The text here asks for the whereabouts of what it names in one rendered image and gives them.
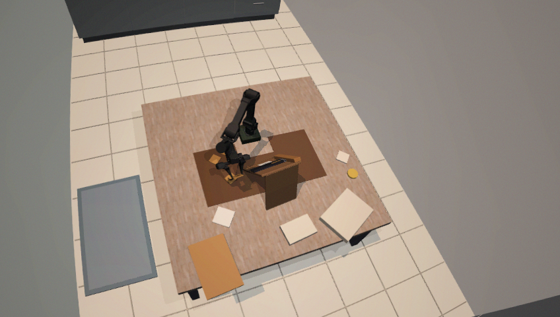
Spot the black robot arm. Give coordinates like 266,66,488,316
216,88,260,164

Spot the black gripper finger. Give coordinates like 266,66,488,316
238,161,246,175
223,167,232,178

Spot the yellow flat disc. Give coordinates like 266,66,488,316
347,169,358,179

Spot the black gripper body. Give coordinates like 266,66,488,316
216,148,251,170

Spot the tan flat rectangular board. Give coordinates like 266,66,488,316
188,233,244,300

